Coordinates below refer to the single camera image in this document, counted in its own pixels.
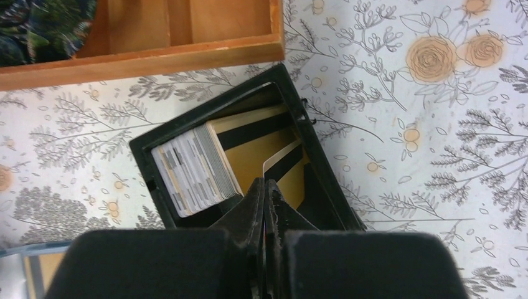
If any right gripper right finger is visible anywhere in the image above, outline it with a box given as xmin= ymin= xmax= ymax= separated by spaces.
xmin=264 ymin=180 xmax=468 ymax=298

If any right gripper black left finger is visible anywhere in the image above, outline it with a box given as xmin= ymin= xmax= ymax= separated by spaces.
xmin=45 ymin=178 xmax=265 ymax=298

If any gold black credit card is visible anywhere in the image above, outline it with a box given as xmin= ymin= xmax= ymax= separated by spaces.
xmin=24 ymin=252 xmax=65 ymax=299

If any blue leather card holder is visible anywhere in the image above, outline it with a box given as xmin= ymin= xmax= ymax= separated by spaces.
xmin=1 ymin=241 xmax=71 ymax=298

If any orange compartment tray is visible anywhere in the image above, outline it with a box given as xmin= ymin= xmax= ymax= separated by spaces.
xmin=1 ymin=0 xmax=285 ymax=91

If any black card box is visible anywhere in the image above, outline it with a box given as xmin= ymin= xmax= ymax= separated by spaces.
xmin=130 ymin=64 xmax=365 ymax=231

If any white card in box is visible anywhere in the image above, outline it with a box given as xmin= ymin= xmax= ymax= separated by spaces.
xmin=151 ymin=121 xmax=243 ymax=218

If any gold card in box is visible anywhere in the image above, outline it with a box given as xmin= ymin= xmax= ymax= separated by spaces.
xmin=205 ymin=105 xmax=297 ymax=194

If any black tangled band pile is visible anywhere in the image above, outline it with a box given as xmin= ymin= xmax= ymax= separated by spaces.
xmin=1 ymin=0 xmax=98 ymax=67

